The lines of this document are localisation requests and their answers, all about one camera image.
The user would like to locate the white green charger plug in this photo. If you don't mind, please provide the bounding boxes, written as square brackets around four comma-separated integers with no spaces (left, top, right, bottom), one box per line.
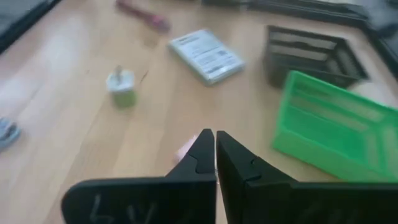
[105,64,138,108]

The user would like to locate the light blue braided cable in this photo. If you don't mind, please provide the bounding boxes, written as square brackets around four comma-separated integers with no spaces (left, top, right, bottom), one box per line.
[0,116,22,151]

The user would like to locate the green white Acer box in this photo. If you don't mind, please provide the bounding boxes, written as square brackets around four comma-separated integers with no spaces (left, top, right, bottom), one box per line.
[167,29,246,86]

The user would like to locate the green plastic basket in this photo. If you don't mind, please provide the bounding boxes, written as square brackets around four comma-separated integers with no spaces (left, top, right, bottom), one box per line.
[272,70,398,183]

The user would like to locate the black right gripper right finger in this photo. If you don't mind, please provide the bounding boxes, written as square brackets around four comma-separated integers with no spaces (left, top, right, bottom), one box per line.
[216,130,398,224]

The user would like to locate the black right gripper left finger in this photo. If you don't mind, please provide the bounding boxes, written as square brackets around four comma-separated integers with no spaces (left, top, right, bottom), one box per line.
[61,128,218,224]

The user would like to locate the black plastic basket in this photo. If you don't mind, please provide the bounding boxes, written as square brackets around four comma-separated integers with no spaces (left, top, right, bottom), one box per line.
[264,25,370,90]

